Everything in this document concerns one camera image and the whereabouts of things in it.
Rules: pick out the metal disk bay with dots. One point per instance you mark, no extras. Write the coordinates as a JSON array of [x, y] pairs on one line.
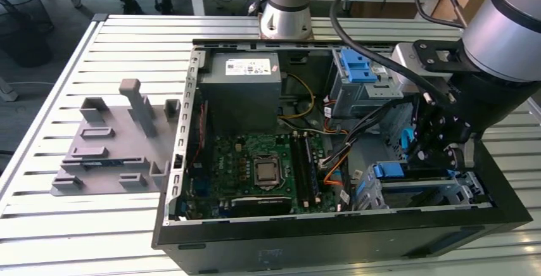
[[422, 185]]

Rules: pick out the silver CPU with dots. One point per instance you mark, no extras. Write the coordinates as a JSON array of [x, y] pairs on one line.
[[268, 171]]

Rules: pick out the metal drive cage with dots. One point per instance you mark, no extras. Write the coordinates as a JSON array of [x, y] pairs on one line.
[[350, 98]]

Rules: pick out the blue-green RAM stick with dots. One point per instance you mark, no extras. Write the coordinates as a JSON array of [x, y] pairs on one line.
[[106, 162]]

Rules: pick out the hard disk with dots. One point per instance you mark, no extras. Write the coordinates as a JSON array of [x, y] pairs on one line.
[[390, 171]]

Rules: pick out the black graphics card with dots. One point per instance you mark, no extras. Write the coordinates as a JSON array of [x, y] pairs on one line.
[[260, 206]]

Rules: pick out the green motherboard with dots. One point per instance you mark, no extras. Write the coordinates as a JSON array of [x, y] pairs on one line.
[[245, 144]]

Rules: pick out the grey parts rack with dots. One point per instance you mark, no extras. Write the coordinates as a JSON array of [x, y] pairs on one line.
[[118, 149]]

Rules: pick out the pale grey wrist camera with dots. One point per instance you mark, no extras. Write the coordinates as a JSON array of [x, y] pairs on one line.
[[405, 64]]

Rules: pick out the black RAM stick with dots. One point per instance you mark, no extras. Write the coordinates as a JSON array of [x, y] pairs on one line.
[[312, 168]]

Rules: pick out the black camera bracket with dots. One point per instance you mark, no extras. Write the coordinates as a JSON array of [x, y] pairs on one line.
[[426, 54]]

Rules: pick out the black open PC case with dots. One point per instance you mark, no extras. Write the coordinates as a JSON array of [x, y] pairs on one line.
[[296, 247]]

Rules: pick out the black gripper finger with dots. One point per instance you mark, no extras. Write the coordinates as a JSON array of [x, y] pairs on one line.
[[426, 130], [461, 152]]

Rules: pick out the blue plastic drive latch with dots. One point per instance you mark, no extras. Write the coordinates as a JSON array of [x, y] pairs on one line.
[[354, 73]]

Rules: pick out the grey power supply unit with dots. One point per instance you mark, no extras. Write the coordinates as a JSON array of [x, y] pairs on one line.
[[241, 105]]

